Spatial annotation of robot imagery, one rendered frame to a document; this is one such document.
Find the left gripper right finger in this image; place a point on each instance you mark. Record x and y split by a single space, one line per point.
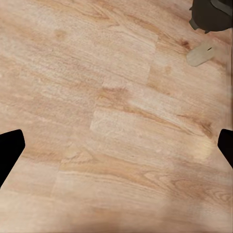
225 144

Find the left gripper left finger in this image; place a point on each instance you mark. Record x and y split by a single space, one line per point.
12 145

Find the pillar candle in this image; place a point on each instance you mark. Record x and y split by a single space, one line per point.
200 54

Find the cauldron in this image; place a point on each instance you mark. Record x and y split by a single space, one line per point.
212 15

